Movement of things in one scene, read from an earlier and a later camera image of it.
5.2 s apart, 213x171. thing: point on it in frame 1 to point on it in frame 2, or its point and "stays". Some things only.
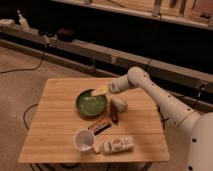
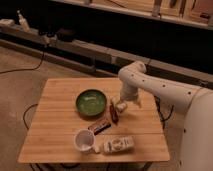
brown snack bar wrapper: (100, 125) stays
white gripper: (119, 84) to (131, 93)
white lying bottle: (116, 145) stays
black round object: (65, 34) stays
